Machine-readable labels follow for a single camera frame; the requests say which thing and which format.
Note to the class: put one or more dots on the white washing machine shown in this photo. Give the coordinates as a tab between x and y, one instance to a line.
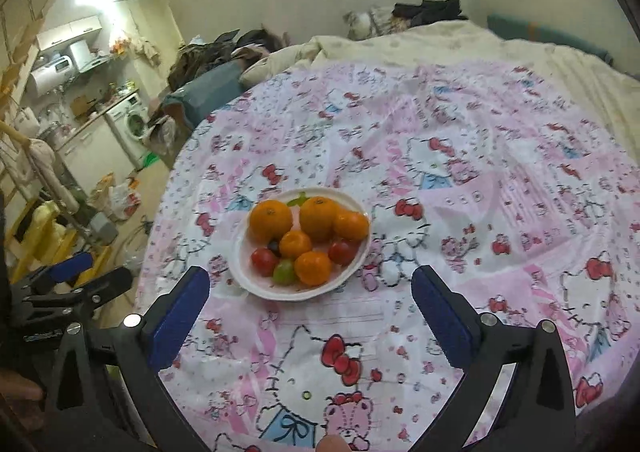
134	122

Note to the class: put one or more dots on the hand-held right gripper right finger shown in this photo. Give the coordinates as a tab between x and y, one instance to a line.
445	317

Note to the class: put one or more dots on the red cherry tomato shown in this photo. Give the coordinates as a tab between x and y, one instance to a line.
342	252
264	261

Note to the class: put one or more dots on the beige duvet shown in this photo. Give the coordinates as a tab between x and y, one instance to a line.
425	44

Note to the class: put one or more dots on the pink cartoon printed blanket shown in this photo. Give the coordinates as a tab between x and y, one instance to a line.
475	182

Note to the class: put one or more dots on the small tangerine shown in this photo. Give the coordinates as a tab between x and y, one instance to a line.
312	268
351	225
295	244

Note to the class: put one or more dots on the yellow bag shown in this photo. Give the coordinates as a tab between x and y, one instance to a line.
45	227

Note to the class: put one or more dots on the white kitchen counter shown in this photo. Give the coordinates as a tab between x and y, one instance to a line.
87	147

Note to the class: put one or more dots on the white plastic bag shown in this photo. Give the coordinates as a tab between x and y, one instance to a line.
120	197

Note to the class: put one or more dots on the white wall cabinets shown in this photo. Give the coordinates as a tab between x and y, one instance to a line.
70	29

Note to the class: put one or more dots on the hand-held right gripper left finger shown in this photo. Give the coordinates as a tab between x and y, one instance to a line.
177	317

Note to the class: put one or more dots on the dark clothes pile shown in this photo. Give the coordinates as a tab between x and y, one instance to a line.
430	9

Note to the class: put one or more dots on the green grape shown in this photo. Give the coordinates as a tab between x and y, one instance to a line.
283	272

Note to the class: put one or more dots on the pink and white plate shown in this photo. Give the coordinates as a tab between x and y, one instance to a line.
250	282

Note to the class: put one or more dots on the brown clothes pile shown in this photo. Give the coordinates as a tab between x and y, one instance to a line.
200	57

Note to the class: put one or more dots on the grey-blue cushion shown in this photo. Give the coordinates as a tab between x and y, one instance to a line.
210	87

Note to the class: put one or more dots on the person's left hand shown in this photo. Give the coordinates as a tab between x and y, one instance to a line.
20	384

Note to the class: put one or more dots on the patterned pillow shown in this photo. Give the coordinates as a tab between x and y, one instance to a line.
365	21

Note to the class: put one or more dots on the large orange with leaf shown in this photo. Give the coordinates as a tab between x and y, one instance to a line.
320	217

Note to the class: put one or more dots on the white water heater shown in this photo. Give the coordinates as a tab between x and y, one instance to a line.
45	77

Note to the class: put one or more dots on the dark grape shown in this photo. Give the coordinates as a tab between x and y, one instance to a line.
273	246

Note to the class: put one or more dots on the person's right hand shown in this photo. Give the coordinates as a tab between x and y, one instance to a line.
332	444

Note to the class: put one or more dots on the teal mat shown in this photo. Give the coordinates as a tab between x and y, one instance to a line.
545	37

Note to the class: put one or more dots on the green plastic bag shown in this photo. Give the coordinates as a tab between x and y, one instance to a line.
150	161

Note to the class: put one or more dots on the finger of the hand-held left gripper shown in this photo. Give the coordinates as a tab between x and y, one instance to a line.
105	282
70	268

